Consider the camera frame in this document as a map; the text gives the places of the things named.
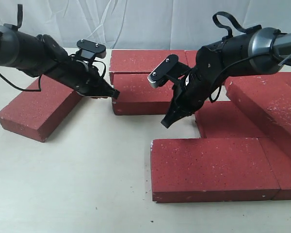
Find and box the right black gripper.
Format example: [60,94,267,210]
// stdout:
[161,69,221,128]

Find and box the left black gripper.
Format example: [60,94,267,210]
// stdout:
[46,54,120,99]

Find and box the red brick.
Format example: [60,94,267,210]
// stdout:
[259,138,291,200]
[109,50,187,74]
[112,74,173,116]
[225,76,291,159]
[185,50,197,67]
[150,138,280,203]
[195,101,267,138]
[0,76,82,142]

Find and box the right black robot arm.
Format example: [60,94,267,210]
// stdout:
[161,28,291,128]

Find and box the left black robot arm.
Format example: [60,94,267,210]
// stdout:
[0,24,120,99]

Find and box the wrinkled blue-grey backdrop cloth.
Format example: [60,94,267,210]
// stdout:
[0,0,291,53]

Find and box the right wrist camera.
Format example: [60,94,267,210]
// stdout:
[147,54,191,88]

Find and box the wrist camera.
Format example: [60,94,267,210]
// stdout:
[147,54,191,88]
[76,39,106,61]

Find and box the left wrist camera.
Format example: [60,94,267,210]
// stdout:
[76,39,106,61]

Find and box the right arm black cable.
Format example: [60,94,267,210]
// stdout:
[208,11,291,104]

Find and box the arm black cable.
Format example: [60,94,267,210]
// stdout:
[0,3,43,93]
[208,11,291,104]

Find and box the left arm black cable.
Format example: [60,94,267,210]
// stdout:
[0,3,43,93]

